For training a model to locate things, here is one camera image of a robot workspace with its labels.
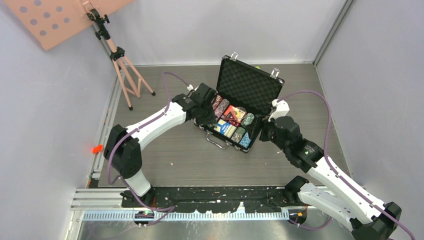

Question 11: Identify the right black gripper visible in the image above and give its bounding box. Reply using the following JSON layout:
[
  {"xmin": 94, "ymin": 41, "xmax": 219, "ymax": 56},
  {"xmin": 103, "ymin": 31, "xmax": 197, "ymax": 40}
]
[{"xmin": 245, "ymin": 114, "xmax": 290, "ymax": 154}]

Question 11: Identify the red triangle all-in button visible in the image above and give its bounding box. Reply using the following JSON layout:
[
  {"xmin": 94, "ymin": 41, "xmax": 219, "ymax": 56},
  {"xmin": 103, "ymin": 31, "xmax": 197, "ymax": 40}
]
[{"xmin": 222, "ymin": 108, "xmax": 239, "ymax": 122}]

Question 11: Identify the black poker chip case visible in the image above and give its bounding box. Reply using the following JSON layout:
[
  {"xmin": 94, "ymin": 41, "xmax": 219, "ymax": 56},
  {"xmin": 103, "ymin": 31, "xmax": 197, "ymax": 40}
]
[{"xmin": 195, "ymin": 52, "xmax": 285, "ymax": 153}]

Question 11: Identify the blue playing card deck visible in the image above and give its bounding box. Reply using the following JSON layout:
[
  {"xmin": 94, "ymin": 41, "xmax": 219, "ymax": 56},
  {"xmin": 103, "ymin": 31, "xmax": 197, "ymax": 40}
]
[{"xmin": 213, "ymin": 119, "xmax": 237, "ymax": 138}]

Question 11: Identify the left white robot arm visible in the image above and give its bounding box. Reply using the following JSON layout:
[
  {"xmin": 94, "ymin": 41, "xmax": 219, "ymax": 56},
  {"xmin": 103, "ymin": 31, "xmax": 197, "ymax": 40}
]
[{"xmin": 103, "ymin": 83, "xmax": 217, "ymax": 207}]

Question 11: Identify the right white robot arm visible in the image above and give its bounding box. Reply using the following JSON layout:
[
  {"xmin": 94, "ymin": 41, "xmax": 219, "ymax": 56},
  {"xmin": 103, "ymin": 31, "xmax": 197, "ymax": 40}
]
[{"xmin": 246, "ymin": 115, "xmax": 402, "ymax": 240}]

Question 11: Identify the green poker chip stack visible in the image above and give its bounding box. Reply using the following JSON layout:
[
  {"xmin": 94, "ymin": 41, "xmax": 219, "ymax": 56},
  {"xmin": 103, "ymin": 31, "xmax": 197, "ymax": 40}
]
[{"xmin": 240, "ymin": 112, "xmax": 255, "ymax": 128}]

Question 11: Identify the red poker chip stack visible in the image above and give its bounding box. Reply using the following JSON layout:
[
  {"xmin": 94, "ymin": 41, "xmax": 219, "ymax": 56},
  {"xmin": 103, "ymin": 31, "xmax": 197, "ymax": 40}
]
[{"xmin": 212, "ymin": 94, "xmax": 223, "ymax": 110}]

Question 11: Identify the clear round dealer button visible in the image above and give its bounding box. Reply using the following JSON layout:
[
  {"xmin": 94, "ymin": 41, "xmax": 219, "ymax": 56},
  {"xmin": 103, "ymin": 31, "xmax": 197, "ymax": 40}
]
[{"xmin": 236, "ymin": 106, "xmax": 247, "ymax": 116}]

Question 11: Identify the grey camo chip stack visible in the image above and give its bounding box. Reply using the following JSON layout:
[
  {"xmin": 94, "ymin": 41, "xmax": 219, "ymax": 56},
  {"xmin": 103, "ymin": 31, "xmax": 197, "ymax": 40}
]
[{"xmin": 231, "ymin": 127, "xmax": 246, "ymax": 143}]

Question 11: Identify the light blue chip stack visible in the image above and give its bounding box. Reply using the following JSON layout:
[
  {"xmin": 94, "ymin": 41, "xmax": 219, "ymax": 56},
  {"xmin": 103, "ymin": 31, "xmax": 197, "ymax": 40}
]
[{"xmin": 239, "ymin": 132, "xmax": 252, "ymax": 149}]

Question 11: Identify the red playing card deck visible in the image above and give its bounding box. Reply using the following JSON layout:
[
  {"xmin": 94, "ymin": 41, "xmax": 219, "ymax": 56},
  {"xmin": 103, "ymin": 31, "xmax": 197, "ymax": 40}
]
[{"xmin": 222, "ymin": 105, "xmax": 248, "ymax": 123}]

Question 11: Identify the pink music stand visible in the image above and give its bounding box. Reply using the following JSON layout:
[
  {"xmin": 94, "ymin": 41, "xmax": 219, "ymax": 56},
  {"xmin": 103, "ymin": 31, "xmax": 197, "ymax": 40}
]
[{"xmin": 4, "ymin": 0, "xmax": 156, "ymax": 110}]

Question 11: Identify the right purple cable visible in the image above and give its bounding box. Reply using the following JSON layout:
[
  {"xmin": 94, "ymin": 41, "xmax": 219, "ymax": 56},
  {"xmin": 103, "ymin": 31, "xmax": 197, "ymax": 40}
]
[{"xmin": 276, "ymin": 90, "xmax": 417, "ymax": 240}]

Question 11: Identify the purple cable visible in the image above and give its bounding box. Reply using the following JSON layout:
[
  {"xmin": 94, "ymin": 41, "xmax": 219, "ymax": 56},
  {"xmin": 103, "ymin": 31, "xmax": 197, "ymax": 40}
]
[
  {"xmin": 106, "ymin": 72, "xmax": 195, "ymax": 228},
  {"xmin": 276, "ymin": 90, "xmax": 417, "ymax": 240}
]

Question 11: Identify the orange clip on rail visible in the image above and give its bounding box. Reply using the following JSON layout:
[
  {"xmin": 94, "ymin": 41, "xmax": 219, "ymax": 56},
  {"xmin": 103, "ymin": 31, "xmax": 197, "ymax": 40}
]
[{"xmin": 92, "ymin": 144, "xmax": 103, "ymax": 154}]

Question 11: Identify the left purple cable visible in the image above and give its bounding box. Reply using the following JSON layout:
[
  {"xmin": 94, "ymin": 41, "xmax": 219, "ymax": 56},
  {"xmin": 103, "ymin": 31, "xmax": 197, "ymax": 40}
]
[{"xmin": 106, "ymin": 72, "xmax": 195, "ymax": 228}]

